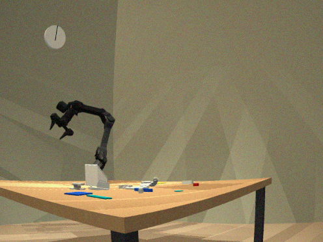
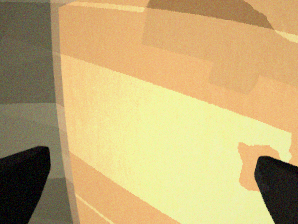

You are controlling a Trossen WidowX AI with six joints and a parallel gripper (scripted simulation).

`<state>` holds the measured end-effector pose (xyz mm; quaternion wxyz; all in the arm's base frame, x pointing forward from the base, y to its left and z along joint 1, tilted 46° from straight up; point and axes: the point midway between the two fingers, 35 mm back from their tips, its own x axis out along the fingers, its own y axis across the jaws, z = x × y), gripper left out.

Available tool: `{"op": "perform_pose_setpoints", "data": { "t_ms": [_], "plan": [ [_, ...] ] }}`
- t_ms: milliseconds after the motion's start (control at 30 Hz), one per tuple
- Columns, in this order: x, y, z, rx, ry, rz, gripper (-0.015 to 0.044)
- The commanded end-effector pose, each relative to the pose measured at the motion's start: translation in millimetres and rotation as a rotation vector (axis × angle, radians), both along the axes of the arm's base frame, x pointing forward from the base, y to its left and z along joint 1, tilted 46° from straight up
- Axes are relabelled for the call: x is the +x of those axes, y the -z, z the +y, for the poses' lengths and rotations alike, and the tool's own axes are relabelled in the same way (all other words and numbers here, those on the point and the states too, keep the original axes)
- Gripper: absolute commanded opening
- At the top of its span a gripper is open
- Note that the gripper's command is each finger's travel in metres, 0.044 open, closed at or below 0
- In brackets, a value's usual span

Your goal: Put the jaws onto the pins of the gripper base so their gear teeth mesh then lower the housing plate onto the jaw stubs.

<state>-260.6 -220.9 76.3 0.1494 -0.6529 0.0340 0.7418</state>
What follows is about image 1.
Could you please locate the blue flat plate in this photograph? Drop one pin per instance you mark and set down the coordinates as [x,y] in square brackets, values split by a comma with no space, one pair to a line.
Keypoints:
[78,193]

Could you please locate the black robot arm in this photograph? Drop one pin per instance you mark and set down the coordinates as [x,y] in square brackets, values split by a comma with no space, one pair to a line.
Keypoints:
[78,107]

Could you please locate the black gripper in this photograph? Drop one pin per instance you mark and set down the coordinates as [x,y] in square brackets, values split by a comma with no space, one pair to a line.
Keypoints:
[63,121]

